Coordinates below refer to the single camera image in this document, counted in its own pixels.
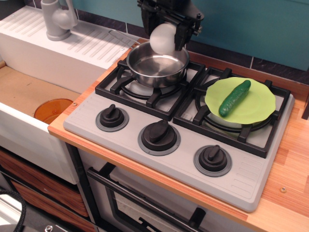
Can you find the black middle stove knob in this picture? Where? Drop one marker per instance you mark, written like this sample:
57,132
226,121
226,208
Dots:
159,138

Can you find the black burner grate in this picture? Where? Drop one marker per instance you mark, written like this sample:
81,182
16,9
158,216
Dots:
256,138
119,86

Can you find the black left stove knob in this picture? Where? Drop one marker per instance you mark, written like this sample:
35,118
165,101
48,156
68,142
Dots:
112,119

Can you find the black stove knob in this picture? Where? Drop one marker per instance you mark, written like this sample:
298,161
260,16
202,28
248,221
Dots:
112,119
212,161
159,138

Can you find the grey toy stove top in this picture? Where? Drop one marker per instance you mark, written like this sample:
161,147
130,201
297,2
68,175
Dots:
178,131

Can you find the black left burner grate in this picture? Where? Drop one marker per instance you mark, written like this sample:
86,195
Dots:
119,86

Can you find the brass countertop screw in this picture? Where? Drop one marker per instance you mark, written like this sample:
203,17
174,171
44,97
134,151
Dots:
283,189

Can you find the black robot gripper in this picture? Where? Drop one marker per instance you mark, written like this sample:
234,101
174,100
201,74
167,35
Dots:
182,13

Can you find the black right burner grate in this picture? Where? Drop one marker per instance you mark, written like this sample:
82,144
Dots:
256,138

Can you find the white toy mushroom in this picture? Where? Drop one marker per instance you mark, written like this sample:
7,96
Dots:
162,39

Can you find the black right stove knob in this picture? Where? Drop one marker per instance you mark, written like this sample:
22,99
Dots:
212,161

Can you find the toy oven door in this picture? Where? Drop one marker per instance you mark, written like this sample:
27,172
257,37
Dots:
134,204

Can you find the green toy pickle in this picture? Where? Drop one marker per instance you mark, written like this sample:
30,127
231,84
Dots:
235,97

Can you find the grey toy faucet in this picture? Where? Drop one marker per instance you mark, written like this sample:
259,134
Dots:
58,22

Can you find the wooden drawer front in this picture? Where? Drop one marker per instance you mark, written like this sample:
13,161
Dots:
46,191

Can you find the white toy sink unit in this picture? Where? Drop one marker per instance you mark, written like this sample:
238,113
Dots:
35,69

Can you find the black oven door handle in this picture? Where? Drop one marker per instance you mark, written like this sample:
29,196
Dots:
190,226

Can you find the stainless steel pot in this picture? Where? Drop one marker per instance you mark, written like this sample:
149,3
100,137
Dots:
156,70

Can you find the lime green plate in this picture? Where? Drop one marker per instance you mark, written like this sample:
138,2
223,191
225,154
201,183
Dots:
257,106

